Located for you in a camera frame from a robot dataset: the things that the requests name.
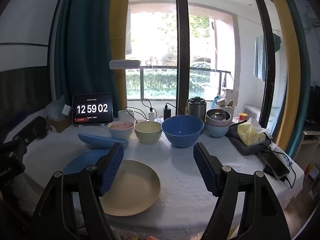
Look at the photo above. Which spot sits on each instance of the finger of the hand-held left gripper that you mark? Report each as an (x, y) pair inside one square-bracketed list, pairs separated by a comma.
[(35, 128)]

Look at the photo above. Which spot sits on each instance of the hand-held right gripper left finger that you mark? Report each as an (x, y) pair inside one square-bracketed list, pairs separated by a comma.
[(112, 167)]

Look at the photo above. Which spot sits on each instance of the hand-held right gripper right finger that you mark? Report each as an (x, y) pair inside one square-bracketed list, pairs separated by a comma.
[(205, 170)]

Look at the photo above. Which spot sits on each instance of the blue plate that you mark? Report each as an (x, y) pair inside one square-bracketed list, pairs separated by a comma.
[(82, 161), (100, 141)]

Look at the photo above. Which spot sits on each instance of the beige plate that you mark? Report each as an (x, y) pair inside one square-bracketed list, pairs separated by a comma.
[(137, 187)]

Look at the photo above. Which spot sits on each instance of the pink strawberry print bowl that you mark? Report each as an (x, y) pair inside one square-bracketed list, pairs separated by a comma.
[(121, 131)]

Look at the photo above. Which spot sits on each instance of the large blue bowl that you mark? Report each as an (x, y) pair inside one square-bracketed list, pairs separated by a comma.
[(182, 132)]

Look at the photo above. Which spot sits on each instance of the beige bowl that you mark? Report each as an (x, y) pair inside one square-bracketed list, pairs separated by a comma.
[(148, 135)]

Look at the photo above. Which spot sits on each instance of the cardboard box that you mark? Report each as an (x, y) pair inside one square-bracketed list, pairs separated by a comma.
[(58, 126)]

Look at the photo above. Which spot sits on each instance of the clear plastic bag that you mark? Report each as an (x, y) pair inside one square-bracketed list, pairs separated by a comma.
[(53, 107)]

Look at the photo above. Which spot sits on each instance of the small white box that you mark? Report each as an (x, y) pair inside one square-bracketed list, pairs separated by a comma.
[(66, 110)]

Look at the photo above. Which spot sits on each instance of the light blue bowl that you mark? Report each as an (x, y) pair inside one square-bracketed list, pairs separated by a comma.
[(217, 131)]

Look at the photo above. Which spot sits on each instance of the white lamp base holder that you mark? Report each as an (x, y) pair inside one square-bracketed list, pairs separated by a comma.
[(123, 116)]

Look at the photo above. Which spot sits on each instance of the stainless steel bowl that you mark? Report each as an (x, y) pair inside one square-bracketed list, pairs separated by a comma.
[(218, 115)]

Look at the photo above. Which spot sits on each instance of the yellow tissue pack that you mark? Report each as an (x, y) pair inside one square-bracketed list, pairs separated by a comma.
[(250, 133)]

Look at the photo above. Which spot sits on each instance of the stainless steel pot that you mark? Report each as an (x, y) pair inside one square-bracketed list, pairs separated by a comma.
[(196, 110)]

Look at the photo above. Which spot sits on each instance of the black tablet with clock display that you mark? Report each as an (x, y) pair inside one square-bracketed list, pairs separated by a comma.
[(92, 108)]

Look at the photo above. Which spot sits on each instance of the white basket with clutter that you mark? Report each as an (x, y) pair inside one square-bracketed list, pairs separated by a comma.
[(226, 110)]

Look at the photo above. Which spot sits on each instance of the white power strip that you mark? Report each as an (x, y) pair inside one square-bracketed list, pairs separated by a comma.
[(157, 121)]

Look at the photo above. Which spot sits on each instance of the orange lid jar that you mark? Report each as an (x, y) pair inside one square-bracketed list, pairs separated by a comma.
[(243, 117)]

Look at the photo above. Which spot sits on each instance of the white charger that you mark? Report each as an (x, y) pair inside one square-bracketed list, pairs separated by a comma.
[(151, 115)]

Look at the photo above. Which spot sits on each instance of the black charger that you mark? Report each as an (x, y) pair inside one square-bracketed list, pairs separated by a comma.
[(167, 115)]

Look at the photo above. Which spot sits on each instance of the black phone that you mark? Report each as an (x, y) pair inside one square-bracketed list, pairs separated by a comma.
[(275, 165)]

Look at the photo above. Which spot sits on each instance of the teal curtain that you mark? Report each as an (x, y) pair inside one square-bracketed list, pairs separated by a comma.
[(82, 42), (303, 80)]

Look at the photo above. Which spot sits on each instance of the white bar lamp head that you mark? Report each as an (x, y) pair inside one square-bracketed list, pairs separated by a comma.
[(124, 64)]

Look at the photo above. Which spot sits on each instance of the balcony railing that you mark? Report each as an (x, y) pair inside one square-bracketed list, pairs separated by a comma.
[(160, 70)]

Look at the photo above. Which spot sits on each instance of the hanging light blue towel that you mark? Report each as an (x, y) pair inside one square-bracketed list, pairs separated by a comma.
[(260, 57)]

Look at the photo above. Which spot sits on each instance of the black monitor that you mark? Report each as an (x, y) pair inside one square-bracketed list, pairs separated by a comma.
[(315, 105)]

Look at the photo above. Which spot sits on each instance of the yellow curtain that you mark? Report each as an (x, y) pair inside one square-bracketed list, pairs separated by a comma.
[(287, 55), (117, 30)]

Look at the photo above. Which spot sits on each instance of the hanging green garment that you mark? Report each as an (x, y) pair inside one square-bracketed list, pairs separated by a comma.
[(276, 41)]

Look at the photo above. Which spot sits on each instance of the black sliding door frame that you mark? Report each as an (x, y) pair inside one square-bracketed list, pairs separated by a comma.
[(266, 67)]

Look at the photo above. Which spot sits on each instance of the black window frame post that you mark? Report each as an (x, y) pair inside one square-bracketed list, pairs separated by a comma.
[(181, 42)]

